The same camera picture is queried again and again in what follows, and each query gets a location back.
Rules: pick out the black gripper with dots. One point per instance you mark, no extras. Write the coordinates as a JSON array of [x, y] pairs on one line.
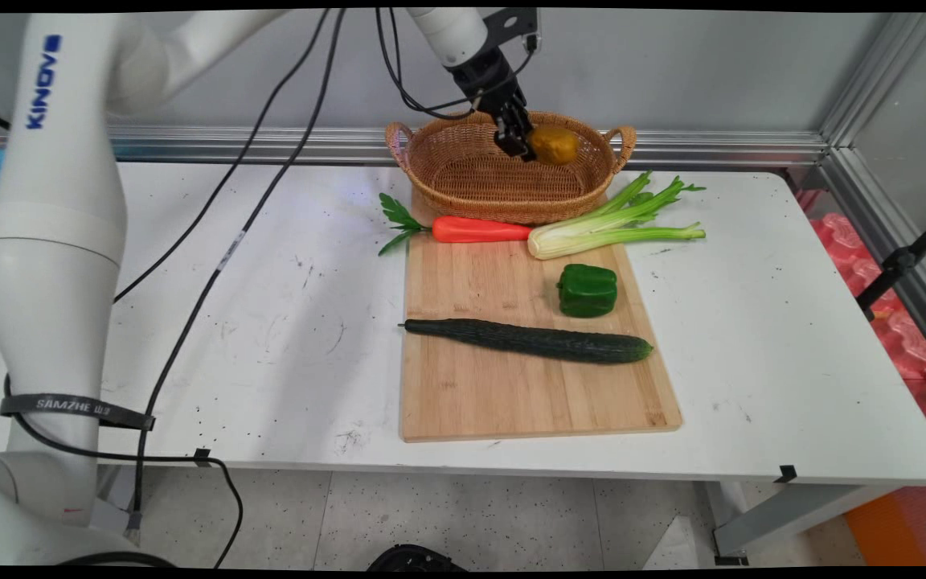
[[489, 80]]

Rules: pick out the brown round potato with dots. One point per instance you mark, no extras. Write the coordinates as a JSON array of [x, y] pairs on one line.
[[554, 145]]

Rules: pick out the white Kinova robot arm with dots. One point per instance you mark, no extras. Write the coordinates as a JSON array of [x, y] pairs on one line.
[[61, 241]]

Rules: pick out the woven wicker basket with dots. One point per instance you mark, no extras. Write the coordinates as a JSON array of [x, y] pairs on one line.
[[503, 169]]

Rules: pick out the orange toy carrot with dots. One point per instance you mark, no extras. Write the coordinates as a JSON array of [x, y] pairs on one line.
[[463, 227]]

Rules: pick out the green celery stalk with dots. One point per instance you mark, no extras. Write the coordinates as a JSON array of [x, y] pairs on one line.
[[608, 225]]

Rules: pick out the green bell pepper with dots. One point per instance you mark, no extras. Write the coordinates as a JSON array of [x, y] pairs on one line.
[[587, 289]]

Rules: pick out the dark green cucumber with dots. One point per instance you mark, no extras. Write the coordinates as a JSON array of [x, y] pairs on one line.
[[527, 339]]

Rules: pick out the wooden cutting board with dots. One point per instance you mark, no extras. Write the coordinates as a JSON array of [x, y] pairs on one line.
[[527, 378]]

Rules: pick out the black tripod stand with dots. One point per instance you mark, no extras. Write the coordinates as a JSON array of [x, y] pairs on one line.
[[905, 259]]

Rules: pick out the pink foam mat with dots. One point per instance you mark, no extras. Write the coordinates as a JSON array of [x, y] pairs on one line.
[[885, 322]]

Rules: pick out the black round object on floor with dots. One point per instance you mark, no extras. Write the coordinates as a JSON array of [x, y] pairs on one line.
[[413, 558]]

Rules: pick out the grey table leg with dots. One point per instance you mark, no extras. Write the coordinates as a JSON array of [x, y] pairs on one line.
[[792, 511]]

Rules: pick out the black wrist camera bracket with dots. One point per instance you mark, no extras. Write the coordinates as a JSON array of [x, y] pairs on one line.
[[511, 24]]

